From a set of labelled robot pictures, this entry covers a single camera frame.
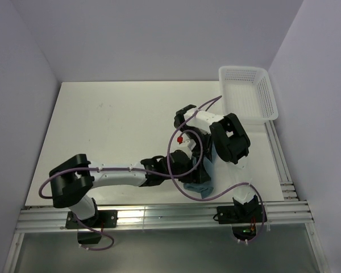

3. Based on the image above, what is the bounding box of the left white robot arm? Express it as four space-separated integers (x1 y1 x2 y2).
49 150 213 227

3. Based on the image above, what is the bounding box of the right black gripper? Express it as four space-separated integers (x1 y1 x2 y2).
183 126 213 163

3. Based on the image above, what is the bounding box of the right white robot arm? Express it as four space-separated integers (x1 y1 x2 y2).
174 105 267 222

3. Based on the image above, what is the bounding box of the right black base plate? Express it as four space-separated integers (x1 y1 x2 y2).
213 204 267 224

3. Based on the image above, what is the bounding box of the white perforated plastic basket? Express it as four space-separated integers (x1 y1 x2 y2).
218 66 278 125

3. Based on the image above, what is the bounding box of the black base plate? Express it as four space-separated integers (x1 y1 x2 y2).
213 204 267 224
65 210 118 229

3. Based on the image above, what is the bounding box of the aluminium rail frame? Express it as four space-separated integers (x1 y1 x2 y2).
3 121 330 272

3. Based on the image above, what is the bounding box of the teal blue t shirt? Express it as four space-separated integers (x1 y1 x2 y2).
179 144 214 199

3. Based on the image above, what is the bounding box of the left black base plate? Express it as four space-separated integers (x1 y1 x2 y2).
65 210 118 229

